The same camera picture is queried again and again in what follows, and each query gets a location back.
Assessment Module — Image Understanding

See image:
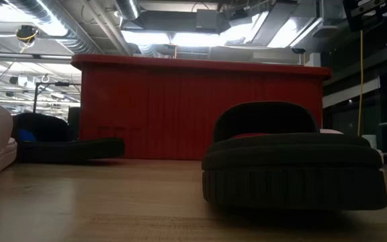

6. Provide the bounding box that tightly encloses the small silver spiral duct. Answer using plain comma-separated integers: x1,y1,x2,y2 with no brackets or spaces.
114,0,141,21

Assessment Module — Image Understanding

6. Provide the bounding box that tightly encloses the red plastic bin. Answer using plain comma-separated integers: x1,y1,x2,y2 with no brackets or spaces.
71,53,333,161

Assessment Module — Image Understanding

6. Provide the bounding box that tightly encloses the dark upright post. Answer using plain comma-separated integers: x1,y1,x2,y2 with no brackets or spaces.
67,106,81,140

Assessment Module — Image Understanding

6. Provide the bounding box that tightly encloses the rectangular metal air duct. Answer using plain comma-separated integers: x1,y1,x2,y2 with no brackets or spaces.
122,9,234,34

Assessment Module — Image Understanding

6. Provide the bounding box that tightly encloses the small white box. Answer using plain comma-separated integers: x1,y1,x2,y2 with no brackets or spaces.
361,134,378,151

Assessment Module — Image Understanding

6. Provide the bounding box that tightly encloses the large silver spiral duct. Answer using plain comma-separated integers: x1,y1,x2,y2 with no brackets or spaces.
5,0,103,55

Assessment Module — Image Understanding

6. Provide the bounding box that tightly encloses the yellow cable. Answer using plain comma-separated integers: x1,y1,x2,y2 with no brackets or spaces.
357,30,365,137

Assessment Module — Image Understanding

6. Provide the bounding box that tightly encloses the small blue object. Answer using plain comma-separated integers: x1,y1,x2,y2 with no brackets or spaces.
17,128,37,143

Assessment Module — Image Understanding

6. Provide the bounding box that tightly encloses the yellow cord reel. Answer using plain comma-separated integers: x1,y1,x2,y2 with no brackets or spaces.
14,24,40,54

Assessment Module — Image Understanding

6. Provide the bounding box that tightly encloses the black slide sandal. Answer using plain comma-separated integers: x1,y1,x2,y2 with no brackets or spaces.
11,112,126,165
201,100,387,212

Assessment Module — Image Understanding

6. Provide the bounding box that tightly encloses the black overhead mounted box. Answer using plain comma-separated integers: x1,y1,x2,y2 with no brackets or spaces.
342,0,387,34

